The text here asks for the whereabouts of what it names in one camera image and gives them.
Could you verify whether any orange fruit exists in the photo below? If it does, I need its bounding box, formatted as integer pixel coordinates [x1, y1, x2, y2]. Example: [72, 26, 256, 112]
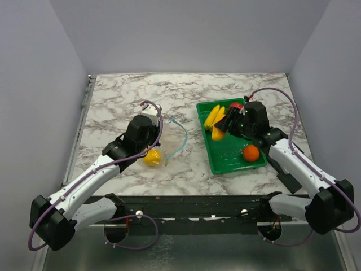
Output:
[243, 145, 260, 163]

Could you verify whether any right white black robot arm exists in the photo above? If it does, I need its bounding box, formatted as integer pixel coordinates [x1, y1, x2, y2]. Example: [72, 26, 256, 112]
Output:
[214, 102, 360, 234]

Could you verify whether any aluminium frame rail left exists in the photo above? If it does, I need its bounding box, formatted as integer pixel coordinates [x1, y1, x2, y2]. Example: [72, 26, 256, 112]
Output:
[61, 75, 97, 186]

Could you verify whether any black digital scale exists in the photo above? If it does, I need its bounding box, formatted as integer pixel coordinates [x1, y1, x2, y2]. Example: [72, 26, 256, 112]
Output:
[266, 155, 302, 194]

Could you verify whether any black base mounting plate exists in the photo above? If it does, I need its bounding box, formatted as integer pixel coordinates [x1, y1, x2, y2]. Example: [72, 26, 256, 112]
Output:
[105, 194, 291, 235]

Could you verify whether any purple cable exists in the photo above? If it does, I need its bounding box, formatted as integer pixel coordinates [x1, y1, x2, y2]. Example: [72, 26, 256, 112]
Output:
[27, 100, 164, 251]
[244, 86, 361, 246]

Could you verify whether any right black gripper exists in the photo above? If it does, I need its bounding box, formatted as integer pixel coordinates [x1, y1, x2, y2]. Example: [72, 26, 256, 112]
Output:
[215, 106, 255, 138]

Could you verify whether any green plastic tray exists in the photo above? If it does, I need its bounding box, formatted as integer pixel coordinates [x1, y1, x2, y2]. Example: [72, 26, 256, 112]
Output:
[196, 98, 267, 174]

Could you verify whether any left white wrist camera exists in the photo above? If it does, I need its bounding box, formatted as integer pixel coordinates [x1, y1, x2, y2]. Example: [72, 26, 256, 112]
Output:
[140, 103, 159, 126]

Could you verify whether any yellow banana bunch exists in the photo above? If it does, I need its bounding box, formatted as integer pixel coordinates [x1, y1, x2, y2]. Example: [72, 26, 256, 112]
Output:
[204, 104, 225, 130]

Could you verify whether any clear zip bag teal zipper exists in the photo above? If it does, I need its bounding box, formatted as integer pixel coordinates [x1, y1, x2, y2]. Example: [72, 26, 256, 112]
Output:
[138, 118, 188, 167]

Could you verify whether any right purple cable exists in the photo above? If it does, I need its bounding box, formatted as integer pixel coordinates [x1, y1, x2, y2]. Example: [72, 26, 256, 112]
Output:
[244, 86, 361, 246]

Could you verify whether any red apple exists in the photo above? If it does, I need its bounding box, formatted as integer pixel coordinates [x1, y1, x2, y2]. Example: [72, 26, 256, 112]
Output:
[228, 102, 243, 110]

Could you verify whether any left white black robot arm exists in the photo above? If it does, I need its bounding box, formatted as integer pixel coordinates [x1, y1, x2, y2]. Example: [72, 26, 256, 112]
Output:
[28, 113, 163, 251]

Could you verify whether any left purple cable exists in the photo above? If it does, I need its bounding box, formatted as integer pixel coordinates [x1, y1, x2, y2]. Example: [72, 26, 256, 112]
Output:
[27, 100, 164, 251]

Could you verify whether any yellow lemon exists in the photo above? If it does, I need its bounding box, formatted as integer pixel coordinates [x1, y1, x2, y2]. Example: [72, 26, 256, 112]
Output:
[143, 149, 162, 167]

